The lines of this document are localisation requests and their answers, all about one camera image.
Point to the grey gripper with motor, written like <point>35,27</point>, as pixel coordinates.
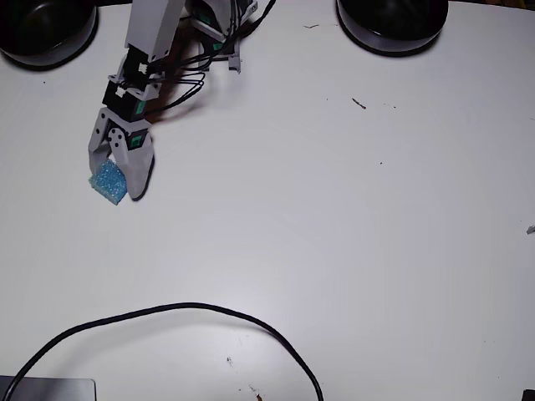
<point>137,140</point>

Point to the blue sponge cube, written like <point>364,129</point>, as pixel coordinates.
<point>109,184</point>

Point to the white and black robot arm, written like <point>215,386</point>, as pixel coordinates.
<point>152,25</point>

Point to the black bowl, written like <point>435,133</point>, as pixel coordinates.
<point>42,37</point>
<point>393,25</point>

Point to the grey monitor stand base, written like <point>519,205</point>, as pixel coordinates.
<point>62,390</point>

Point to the small grey scrap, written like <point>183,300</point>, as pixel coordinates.
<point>531,229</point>

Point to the black flat object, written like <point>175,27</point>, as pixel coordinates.
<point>529,395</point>

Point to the grey robot base bracket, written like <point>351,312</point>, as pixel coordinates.
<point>235,62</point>

